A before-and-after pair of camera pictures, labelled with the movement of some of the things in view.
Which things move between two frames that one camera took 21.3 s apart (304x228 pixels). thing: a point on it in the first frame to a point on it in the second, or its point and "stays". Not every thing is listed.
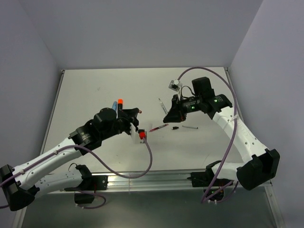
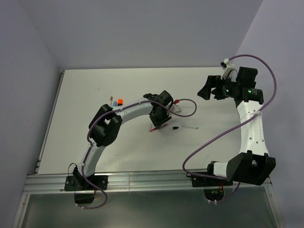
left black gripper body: (124, 122) to (161, 118)
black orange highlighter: (120, 102) stays
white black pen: (195, 127) stays
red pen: (158, 127) stays
